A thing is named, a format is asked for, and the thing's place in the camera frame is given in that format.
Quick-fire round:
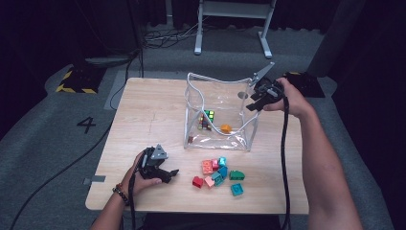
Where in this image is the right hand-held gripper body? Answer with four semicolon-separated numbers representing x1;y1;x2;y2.
250;61;285;104

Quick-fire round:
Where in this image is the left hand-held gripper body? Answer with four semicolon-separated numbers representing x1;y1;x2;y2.
138;143;169;180

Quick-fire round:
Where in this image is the large coral toy block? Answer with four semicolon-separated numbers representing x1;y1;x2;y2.
201;159;214;175

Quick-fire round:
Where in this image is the teal toy block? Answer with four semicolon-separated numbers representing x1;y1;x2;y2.
230;182;245;197
211;171;225;187

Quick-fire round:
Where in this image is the clear plastic bag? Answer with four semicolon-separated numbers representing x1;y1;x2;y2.
183;72;261;151

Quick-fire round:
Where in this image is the multicoloured puzzle cube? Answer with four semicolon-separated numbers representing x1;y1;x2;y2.
197;109;215;131

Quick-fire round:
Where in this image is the green toy block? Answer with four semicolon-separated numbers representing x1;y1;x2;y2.
229;170;246;181

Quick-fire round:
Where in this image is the person's left hand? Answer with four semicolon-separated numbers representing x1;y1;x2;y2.
121;151;163;198

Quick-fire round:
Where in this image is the person's right hand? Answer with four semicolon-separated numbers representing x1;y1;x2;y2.
263;77;315;119

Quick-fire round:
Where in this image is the grey tape strip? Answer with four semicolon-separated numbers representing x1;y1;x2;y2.
83;174;106;186

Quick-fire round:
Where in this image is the white metal stand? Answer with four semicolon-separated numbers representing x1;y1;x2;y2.
193;0;278;59

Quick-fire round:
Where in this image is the black yellow striped floor base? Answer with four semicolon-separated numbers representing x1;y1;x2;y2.
56;65;108;95

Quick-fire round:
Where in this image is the beaded bracelet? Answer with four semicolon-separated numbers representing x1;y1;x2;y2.
112;182;130;206

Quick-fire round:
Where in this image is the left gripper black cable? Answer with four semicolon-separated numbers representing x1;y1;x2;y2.
128;166;142;230

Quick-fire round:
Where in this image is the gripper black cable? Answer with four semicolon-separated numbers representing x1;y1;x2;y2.
128;166;142;230
279;95;292;230

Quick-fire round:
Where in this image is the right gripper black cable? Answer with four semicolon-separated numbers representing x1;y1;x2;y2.
279;95;292;230

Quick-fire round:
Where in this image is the long black floor cable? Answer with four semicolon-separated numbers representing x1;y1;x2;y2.
9;47;145;230

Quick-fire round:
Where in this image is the bundle of floor cables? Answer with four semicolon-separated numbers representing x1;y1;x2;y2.
142;15;209;50

